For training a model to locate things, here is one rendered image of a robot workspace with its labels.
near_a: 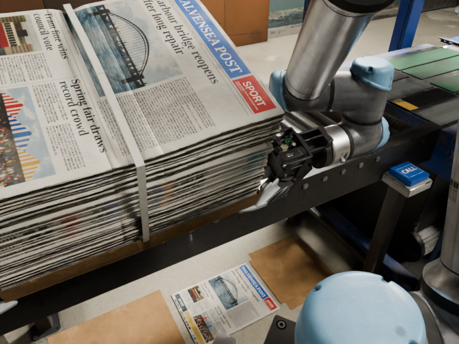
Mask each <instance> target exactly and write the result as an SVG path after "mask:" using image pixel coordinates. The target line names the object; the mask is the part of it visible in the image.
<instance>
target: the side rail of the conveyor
mask: <svg viewBox="0 0 459 344"><path fill-rule="evenodd" d="M441 130H442V128H441V127H439V126H437V125H435V124H433V123H431V122H429V121H428V122H426V123H424V124H420V125H418V126H414V127H412V128H409V129H406V130H403V131H400V132H397V133H395V134H391V135H389V139H388V141H387V142H386V143H385V144H384V145H383V146H382V147H379V148H378V149H375V150H374V151H372V152H370V153H368V154H362V155H360V156H357V157H354V158H351V159H348V160H346V161H345V163H340V162H339V163H337V164H334V165H331V166H329V167H323V168H321V169H316V168H314V167H312V170H311V171H310V172H309V173H308V174H307V175H306V176H305V177H304V178H303V179H302V180H301V181H300V182H299V183H298V184H297V185H296V186H295V187H294V188H293V189H292V190H291V191H290V192H289V193H288V194H287V195H286V196H285V197H284V198H283V199H282V200H280V201H279V202H275V203H272V204H270V205H268V206H264V207H262V208H260V209H257V210H253V211H250V212H243V213H239V212H236V213H234V214H231V215H229V216H226V217H224V218H222V219H219V220H216V221H214V222H213V223H210V224H207V225H205V226H203V227H200V228H198V229H195V230H193V231H190V232H188V233H185V234H183V235H180V236H178V237H176V238H174V239H171V240H168V241H166V242H163V243H162V244H159V245H156V246H153V247H152V248H148V249H146V250H143V251H141V252H139V253H136V254H134V255H131V256H129V257H126V258H123V259H121V260H118V261H115V262H113V263H110V264H108V265H105V266H103V267H100V268H97V269H95V270H92V271H89V272H86V273H84V274H81V275H79V276H76V277H74V278H71V279H68V280H66V281H63V282H60V283H58V284H56V285H52V286H50V287H47V288H45V289H42V290H39V291H37V292H34V293H31V294H29V295H27V296H23V297H22V298H19V299H17V300H18V304H17V305H16V306H14V307H12V308H11V309H9V310H8V311H6V312H4V313H2V314H0V336H2V335H4V334H7V333H9V332H11V331H14V330H17V329H19V328H22V327H23V326H26V325H29V324H32V323H33V322H35V321H38V320H41V319H44V318H45V317H48V316H50V315H53V314H56V313H58V312H60V311H63V310H65V309H68V308H70V307H72V306H75V305H77V304H80V303H82V302H84V301H87V300H90V299H92V298H95V297H96V296H99V295H102V294H104V293H107V292H108V291H111V290H114V289H117V288H118V287H121V286H123V285H126V284H129V283H131V282H133V281H136V280H138V279H140V278H143V277H145V276H148V275H150V274H153V273H155V272H158V271H160V270H163V269H165V268H168V267H169V266H172V265H175V264H177V263H180V262H181V261H184V260H187V259H190V258H191V257H194V256H196V255H199V254H202V253H204V252H206V251H208V250H211V249H214V248H216V247H218V246H221V245H223V244H226V243H228V242H231V241H233V240H236V239H238V238H241V237H242V236H245V235H248V234H250V233H253V232H254V231H257V230H260V229H262V228H265V227H267V226H269V225H272V224H275V223H277V222H279V221H281V220H284V219H287V218H289V217H291V216H294V215H296V214H299V213H301V212H304V211H306V210H309V209H311V208H313V207H316V206H318V205H321V204H323V203H326V202H327V201H330V200H333V199H335V198H338V197H340V196H342V195H345V194H347V193H349V192H352V191H354V190H357V189H360V188H362V187H364V186H367V185H369V184H372V183H374V182H377V181H379V180H381V179H382V176H383V173H384V172H386V171H389V170H390V168H391V167H394V166H397V165H399V164H402V163H404V162H407V161H409V162H411V163H412V164H414V165H418V164H420V163H423V162H425V161H427V160H430V159H431V156H432V153H433V151H434V148H435V145H436V142H437V141H438V138H439V135H440V133H441Z"/></svg>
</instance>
